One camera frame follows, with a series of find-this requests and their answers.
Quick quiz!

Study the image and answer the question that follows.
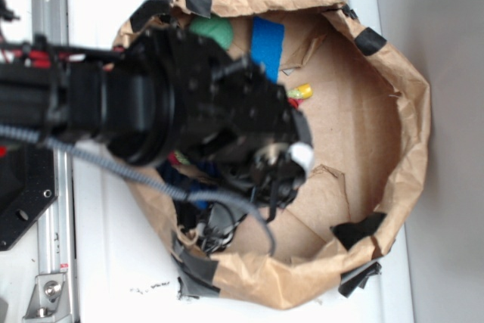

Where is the black octagonal mount plate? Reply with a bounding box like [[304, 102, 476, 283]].
[[1, 145, 56, 252]]

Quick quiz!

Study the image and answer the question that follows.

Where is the dark blue rope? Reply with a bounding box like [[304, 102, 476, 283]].
[[157, 160, 228, 213]]

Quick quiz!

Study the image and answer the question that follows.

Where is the brown paper bag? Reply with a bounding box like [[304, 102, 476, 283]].
[[129, 0, 431, 309]]

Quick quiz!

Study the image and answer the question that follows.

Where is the aluminium rail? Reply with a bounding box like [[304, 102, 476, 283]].
[[32, 0, 80, 322]]

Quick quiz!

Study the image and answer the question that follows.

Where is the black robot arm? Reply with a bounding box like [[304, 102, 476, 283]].
[[1, 27, 315, 203]]

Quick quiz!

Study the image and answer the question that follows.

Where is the green textured ball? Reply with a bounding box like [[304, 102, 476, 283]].
[[189, 15, 234, 51]]

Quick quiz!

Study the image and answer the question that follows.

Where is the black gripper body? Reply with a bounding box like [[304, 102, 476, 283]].
[[128, 28, 314, 202]]

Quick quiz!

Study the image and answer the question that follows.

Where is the blue sponge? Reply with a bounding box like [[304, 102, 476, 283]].
[[250, 17, 285, 83]]

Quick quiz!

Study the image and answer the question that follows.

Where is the grey braided cable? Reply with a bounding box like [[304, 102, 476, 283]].
[[0, 124, 277, 256]]

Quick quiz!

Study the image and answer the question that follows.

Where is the silver corner bracket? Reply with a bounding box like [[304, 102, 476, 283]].
[[22, 272, 73, 322]]

